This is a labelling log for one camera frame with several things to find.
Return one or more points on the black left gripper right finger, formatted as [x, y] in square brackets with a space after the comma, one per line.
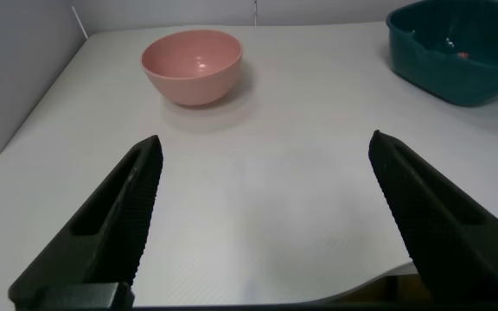
[448, 237]

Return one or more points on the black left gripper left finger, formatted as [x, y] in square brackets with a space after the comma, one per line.
[110, 233]

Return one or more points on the orange and white solid pieces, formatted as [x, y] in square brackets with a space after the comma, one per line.
[463, 55]

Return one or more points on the pink round bowl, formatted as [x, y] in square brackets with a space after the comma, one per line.
[193, 86]

